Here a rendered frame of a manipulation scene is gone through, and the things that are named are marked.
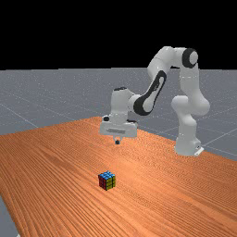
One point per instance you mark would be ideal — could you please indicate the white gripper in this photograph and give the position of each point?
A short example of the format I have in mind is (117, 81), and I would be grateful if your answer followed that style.
(118, 128)

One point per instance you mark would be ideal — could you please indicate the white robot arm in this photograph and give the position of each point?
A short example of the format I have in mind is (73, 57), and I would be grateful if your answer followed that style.
(187, 92)

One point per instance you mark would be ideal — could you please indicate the many-coloured puzzle cube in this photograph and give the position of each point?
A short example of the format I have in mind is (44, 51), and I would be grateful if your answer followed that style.
(107, 180)

